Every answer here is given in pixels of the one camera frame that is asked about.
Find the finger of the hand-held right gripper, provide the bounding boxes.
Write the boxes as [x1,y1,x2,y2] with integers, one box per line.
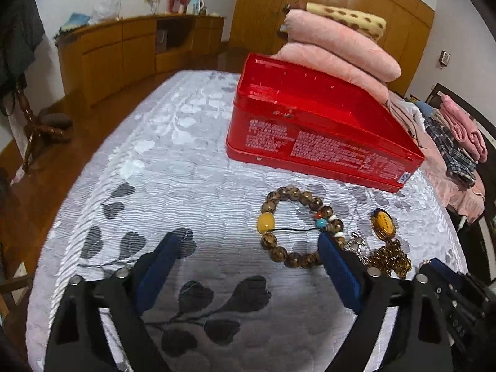
[420,258,472,292]

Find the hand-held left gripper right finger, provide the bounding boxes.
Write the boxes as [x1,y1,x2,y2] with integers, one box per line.
[318,232,454,372]

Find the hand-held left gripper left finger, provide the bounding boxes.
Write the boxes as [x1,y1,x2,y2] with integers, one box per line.
[44,232,183,372]

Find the silver wristwatch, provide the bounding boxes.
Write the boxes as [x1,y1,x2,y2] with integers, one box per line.
[345,232,369,259]

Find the brown bead necklace amber pendant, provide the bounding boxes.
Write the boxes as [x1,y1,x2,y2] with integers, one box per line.
[366,208,414,280]

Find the brown bead bracelet yellow bead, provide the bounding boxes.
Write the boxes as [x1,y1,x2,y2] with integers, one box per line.
[259,187,345,269]

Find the red tin box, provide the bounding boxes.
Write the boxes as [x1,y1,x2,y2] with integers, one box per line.
[226,52,426,193]

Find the dark wooden bed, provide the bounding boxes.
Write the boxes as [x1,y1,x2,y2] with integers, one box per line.
[425,83,496,264]

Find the pile of clothes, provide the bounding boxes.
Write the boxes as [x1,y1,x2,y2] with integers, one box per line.
[387,93,486,226]

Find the grey leaf-pattern tablecloth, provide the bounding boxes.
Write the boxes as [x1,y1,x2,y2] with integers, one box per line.
[25,70,469,372]

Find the folded plaid clothes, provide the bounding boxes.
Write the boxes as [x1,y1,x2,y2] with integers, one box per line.
[423,116,477,183]

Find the folded pink blanket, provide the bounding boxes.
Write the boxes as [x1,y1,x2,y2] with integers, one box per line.
[441,95,488,164]

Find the beige cloth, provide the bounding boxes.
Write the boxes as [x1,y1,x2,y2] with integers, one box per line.
[385,93,427,153]

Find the brown slippers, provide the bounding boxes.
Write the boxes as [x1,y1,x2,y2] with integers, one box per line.
[39,113,74,143]

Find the folded pink quilt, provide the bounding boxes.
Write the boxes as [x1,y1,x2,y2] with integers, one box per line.
[271,43,390,104]
[285,10,402,82]

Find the wooden coat rack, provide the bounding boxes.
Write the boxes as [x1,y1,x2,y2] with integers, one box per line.
[15,73,52,176]

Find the wooden sideboard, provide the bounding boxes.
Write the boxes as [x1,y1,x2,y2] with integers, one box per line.
[57,15,226,108]

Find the yellow spotted blanket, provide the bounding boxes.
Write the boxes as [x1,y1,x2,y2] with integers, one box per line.
[306,2,387,43]

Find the light blue cloth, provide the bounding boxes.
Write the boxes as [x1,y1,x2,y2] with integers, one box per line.
[54,13,92,38]

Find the white plastic bag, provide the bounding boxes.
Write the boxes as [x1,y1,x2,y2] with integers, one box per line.
[91,0,122,22]

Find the dark jackets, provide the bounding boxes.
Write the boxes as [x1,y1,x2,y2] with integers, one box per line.
[0,0,46,94]

